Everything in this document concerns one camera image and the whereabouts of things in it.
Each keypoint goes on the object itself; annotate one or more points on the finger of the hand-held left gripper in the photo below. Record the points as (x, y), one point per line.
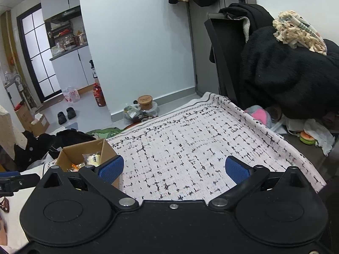
(27, 180)
(10, 174)

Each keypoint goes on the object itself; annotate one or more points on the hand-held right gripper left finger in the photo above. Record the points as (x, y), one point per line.
(111, 168)

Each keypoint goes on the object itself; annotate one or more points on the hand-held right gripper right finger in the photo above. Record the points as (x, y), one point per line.
(237, 170)

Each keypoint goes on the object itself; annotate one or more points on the white cake packet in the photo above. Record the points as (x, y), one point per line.
(92, 159)

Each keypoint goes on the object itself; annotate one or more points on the orange biscuit packet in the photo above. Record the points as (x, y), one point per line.
(73, 167)

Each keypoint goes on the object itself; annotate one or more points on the person's left hand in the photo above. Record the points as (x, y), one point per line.
(4, 205)

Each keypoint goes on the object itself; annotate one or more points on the black clothing pile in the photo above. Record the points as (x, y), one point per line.
(34, 148)

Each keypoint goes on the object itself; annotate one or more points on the green rug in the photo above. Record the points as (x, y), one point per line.
(106, 132)

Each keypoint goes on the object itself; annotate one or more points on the beige dotted cloth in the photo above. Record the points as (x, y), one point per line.
(8, 132)

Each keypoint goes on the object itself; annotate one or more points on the white black-patterned blanket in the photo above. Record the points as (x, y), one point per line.
(198, 143)

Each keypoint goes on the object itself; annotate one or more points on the black bag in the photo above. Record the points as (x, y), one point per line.
(71, 137)

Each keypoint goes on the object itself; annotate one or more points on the small open cardboard box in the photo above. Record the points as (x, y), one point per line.
(39, 125)

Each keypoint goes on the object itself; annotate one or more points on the dark plastic bag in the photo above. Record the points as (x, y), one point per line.
(132, 113)

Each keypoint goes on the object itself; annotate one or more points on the tall brown cardboard box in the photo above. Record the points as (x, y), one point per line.
(23, 115)

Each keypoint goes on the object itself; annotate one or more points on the jar with wooden lid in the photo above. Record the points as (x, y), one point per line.
(145, 100)

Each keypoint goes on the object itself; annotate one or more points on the burger-shaped toy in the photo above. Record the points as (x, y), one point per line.
(307, 138)

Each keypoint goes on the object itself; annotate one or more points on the pack of water bottles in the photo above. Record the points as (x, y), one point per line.
(71, 94)

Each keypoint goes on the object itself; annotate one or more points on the white plastic bag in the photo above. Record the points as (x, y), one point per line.
(319, 135)

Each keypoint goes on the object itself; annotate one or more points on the small fan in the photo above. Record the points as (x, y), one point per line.
(17, 79)

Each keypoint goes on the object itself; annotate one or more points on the dark spray bottle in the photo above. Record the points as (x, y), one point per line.
(93, 70)

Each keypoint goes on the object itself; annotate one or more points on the black fleece coat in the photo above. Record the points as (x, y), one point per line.
(286, 79)

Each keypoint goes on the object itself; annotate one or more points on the white kitchen base cabinet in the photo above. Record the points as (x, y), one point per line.
(71, 66)

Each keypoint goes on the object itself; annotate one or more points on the black glass-paned door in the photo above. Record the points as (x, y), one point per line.
(39, 66)

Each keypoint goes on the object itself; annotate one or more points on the black chair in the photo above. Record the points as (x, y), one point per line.
(225, 53)

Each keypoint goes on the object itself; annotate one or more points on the shaggy beige cloth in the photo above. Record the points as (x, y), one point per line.
(296, 31)

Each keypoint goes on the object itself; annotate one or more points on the range hood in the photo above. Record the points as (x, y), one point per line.
(65, 16)

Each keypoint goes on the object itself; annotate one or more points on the black jacket with pale lining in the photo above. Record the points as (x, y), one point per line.
(249, 12)

